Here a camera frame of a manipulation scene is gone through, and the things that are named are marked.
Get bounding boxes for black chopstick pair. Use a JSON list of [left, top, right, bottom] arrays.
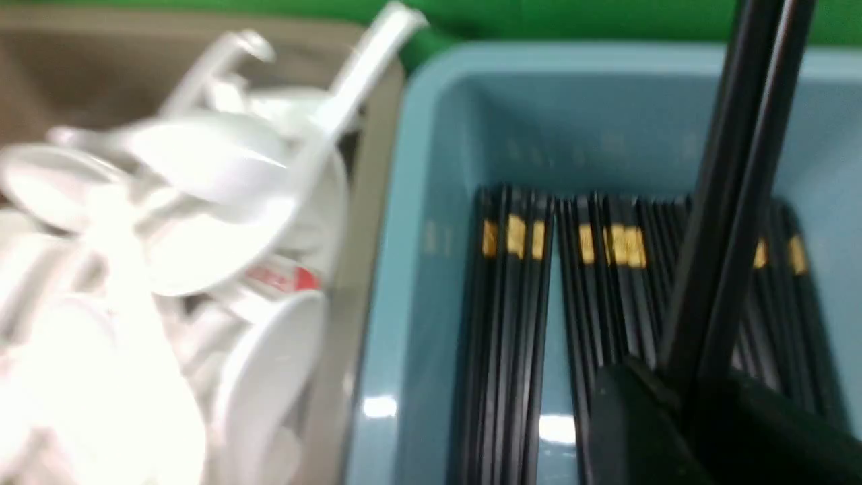
[[658, 1, 816, 401]]

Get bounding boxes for green cloth backdrop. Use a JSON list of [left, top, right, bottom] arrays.
[[0, 0, 862, 68]]

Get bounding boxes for blue plastic chopstick bin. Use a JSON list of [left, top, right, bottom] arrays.
[[343, 41, 861, 484]]

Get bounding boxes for white plastic soup spoons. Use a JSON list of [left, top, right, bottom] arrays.
[[2, 2, 428, 484]]

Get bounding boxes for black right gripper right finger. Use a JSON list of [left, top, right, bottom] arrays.
[[688, 372, 861, 484]]

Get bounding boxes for brown plastic spoon bin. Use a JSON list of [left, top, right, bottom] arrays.
[[2, 2, 407, 484]]

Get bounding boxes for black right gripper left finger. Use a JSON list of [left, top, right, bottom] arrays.
[[590, 358, 715, 484]]

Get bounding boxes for black chopsticks pile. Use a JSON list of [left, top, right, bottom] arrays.
[[449, 185, 849, 484]]

